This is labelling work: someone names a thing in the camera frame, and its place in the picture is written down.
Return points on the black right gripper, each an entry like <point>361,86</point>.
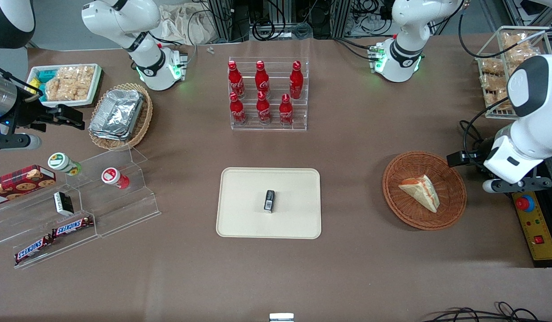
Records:
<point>26,114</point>

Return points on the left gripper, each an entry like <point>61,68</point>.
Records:
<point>476,156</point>

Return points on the triangular sandwich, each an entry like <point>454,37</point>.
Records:
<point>421,190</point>

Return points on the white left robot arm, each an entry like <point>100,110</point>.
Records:
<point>537,129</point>

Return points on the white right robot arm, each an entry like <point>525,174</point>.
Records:
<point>146,58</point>

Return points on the white rectangular plastic tray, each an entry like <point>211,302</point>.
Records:
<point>65,103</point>

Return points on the round brown wicker basket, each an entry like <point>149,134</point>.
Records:
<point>450,197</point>

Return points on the oval light wicker basket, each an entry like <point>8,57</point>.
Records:
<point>144,120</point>

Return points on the beige rectangular tray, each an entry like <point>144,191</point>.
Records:
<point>244,205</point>

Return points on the large rice cracker bag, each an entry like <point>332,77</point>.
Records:
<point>70,82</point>

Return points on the stacked aluminium foil trays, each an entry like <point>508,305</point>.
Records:
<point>117,114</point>

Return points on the green sunflower lid cup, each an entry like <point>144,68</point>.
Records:
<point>61,162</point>

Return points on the yellow snack packet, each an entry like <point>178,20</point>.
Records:
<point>34,86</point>

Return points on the teal snack packet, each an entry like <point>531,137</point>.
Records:
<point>45,75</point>

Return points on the red lid cup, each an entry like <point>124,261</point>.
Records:
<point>114,177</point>

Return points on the clear rice cracker bag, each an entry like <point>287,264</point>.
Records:
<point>522,52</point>
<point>515,40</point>
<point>493,82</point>
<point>490,66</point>
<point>503,99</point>

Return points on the red plaid cookie box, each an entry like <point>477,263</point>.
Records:
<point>21,183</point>

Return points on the black and white small box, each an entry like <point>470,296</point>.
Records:
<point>63,203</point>

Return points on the yellow emergency stop box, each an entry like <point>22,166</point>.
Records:
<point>537,228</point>

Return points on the clear acrylic step display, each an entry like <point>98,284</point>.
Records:
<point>119,214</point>

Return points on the snickers chocolate bar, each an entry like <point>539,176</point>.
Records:
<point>32,249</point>
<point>72,226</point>

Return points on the beige cloth bag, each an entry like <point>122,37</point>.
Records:
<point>186,24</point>

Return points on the red cola bottle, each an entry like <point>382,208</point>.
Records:
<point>262,79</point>
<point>286,112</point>
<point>237,111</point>
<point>235,80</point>
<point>263,109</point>
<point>296,81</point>

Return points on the clear acrylic bottle rack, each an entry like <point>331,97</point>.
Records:
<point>276,127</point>

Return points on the aluminium frame post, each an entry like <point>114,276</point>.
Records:
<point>341,18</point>
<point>222,20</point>

